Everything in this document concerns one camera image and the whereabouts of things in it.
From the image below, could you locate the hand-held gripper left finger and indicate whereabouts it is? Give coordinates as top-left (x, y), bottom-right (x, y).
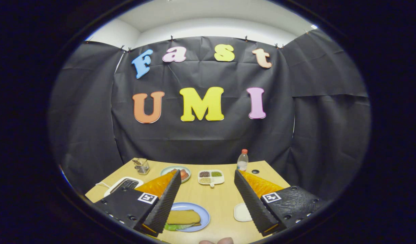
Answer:
top-left (93, 169), bottom-right (182, 238)

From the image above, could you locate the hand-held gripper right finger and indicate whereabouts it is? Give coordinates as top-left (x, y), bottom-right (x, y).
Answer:
top-left (234, 169), bottom-right (325, 237)

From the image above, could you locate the toasted bread slice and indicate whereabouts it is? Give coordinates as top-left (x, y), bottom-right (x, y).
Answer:
top-left (166, 210), bottom-right (201, 225)

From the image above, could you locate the green lettuce leaf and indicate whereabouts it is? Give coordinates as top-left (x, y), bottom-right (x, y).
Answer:
top-left (164, 223), bottom-right (195, 231)

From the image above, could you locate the white square plate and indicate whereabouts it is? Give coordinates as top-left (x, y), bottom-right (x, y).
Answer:
top-left (233, 203), bottom-right (253, 223)

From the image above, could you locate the pale green round plate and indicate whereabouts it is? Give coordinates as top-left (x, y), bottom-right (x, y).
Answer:
top-left (160, 166), bottom-right (191, 184)

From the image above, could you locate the blue round plate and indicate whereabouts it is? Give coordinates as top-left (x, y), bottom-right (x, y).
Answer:
top-left (164, 202), bottom-right (211, 232)

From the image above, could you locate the white divided seed tray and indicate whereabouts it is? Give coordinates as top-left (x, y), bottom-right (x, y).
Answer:
top-left (198, 169), bottom-right (225, 188)

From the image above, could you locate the clear red-capped water bottle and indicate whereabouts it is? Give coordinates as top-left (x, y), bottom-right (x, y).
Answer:
top-left (237, 149), bottom-right (249, 171)

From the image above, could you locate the white toaster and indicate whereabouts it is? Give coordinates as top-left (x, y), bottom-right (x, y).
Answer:
top-left (103, 177), bottom-right (144, 198)

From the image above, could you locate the small metal wire basket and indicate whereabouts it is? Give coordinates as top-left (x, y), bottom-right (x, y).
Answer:
top-left (132, 158), bottom-right (150, 175)

